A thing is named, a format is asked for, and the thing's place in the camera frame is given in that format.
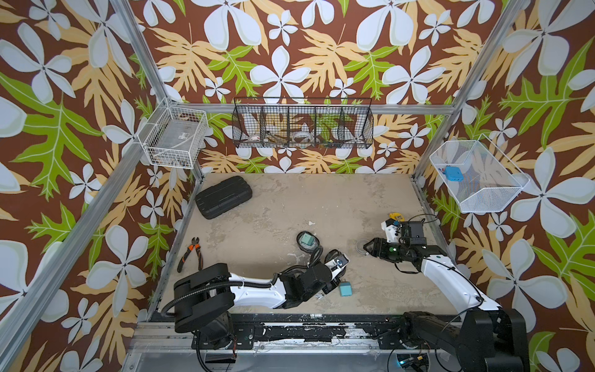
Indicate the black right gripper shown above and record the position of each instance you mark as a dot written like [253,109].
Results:
[378,248]

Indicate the green charger plug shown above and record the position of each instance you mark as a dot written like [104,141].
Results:
[307,240]

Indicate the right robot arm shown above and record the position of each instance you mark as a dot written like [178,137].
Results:
[490,338]

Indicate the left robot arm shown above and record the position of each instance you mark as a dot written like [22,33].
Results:
[202,300]

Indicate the yellow tape measure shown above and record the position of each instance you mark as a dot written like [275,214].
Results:
[397,216]

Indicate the teal charger plug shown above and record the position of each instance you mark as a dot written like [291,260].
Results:
[345,289]

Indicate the blue object in basket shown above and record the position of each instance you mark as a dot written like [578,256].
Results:
[453,174]

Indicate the black hard plastic case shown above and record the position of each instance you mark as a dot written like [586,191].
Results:
[222,197]

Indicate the white mesh basket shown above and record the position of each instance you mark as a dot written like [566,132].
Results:
[491,179]

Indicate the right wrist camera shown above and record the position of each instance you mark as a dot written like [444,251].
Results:
[392,230]

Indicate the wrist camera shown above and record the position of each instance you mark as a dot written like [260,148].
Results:
[337,265]
[392,230]

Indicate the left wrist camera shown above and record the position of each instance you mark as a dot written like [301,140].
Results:
[337,265]

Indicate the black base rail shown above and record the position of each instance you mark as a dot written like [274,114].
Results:
[248,331]

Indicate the black wire basket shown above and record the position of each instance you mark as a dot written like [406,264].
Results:
[302,122]

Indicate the white wire basket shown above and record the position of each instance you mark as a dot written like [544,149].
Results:
[173,135]

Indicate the aluminium frame post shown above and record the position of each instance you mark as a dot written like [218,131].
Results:
[146,62]

